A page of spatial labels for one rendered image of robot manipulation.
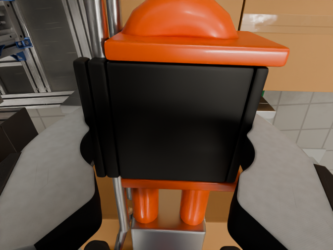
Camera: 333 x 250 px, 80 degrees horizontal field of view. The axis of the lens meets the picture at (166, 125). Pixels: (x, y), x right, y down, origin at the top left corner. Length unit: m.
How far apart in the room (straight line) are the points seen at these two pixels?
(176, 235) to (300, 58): 0.68
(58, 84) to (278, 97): 1.29
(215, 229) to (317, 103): 1.29
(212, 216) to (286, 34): 0.54
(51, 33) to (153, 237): 1.03
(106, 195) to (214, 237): 0.25
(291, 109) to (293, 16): 0.91
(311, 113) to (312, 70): 0.86
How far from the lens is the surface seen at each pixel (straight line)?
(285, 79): 0.77
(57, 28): 1.10
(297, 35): 0.74
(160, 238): 0.19
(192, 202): 0.16
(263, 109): 0.73
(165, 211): 0.19
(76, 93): 0.80
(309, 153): 1.84
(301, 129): 1.68
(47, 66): 1.18
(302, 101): 1.56
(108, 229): 0.49
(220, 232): 0.48
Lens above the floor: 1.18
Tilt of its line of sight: 58 degrees down
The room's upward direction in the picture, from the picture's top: 178 degrees counter-clockwise
